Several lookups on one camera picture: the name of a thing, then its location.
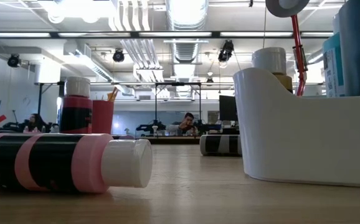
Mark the pink-red plastic cup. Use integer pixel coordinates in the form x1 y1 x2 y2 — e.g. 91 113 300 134
92 99 115 134

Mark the yellow paint bottle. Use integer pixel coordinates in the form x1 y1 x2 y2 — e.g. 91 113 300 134
251 46 294 93

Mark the white plastic bin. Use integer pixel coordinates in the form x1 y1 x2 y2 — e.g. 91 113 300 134
232 67 360 189

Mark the pink paint bottle black label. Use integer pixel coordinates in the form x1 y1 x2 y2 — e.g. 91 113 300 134
0 133 153 194

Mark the teal paint bottle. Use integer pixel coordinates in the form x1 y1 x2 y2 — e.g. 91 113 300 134
322 14 346 98

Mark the grey paint bottle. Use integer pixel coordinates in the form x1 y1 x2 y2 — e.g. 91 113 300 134
338 0 360 96

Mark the dark paint bottle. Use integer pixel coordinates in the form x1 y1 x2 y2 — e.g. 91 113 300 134
199 134 242 157

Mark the red paint bottle black label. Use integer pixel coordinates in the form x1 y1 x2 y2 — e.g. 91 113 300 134
58 76 93 134

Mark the person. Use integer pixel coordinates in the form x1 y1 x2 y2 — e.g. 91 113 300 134
167 112 200 137
26 113 47 133

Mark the background black monitor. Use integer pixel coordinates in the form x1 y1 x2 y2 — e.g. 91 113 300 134
219 95 239 122

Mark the black ceiling spotlight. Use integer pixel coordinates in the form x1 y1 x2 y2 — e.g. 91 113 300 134
112 49 126 63
217 39 235 63
7 53 22 68

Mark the background black rig frame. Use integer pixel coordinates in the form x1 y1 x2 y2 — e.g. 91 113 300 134
33 80 235 138

